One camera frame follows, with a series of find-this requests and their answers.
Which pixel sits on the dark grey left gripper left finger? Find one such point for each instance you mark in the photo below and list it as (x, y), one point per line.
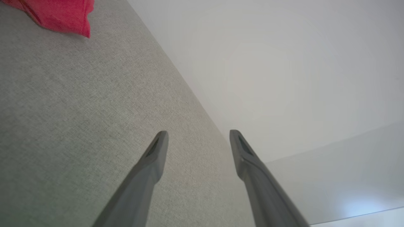
(142, 186)

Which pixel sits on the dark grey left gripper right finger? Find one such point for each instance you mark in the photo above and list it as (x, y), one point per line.
(262, 189)

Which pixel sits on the red and white Bulls jersey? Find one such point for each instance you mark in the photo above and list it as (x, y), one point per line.
(60, 14)

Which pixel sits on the grey fabric sofa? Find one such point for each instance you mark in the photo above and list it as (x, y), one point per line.
(79, 119)

